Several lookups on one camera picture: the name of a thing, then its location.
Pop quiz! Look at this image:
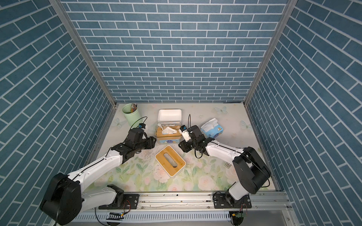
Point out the aluminium mounting rail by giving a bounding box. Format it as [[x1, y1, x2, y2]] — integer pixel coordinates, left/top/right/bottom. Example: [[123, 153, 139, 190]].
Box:
[[56, 191, 293, 212]]

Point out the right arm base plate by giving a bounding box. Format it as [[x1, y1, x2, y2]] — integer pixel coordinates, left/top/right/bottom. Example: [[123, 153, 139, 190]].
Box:
[[212, 191, 252, 209]]

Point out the clear plastic tissue box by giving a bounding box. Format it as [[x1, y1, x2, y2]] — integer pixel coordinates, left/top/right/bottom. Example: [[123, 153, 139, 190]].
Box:
[[155, 123, 183, 145]]

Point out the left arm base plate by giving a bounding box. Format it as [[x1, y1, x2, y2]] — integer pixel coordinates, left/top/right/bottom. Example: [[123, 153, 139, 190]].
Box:
[[99, 193, 140, 210]]

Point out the white box with bamboo lid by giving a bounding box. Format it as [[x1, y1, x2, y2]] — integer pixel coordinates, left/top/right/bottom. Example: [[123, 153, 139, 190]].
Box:
[[155, 146, 186, 177]]

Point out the blue tissue pack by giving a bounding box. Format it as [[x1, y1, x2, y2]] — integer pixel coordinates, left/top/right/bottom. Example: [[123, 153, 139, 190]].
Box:
[[157, 123, 182, 144], [201, 118, 224, 138]]

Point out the bamboo lid with slot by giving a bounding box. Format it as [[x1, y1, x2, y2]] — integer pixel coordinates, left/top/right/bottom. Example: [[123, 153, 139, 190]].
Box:
[[156, 125, 181, 138]]

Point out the bundle of coloured pencils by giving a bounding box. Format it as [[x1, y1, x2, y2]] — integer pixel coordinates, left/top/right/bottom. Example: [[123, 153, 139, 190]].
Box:
[[131, 103, 137, 113]]

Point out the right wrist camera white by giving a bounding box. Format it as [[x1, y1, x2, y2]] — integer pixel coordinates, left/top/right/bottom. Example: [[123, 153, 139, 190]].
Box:
[[179, 125, 191, 142]]

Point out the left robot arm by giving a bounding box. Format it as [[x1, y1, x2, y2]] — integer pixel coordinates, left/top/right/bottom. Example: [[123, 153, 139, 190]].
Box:
[[39, 128, 156, 226]]

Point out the green pencil cup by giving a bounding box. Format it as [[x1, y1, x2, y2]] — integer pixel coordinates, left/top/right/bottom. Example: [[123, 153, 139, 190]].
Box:
[[122, 103, 142, 128]]

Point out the white plastic box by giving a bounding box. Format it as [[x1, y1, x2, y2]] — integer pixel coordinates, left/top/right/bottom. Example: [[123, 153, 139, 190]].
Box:
[[157, 109, 182, 126]]

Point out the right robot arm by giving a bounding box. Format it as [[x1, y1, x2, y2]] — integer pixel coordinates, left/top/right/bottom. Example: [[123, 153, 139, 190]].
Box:
[[178, 125, 271, 208]]

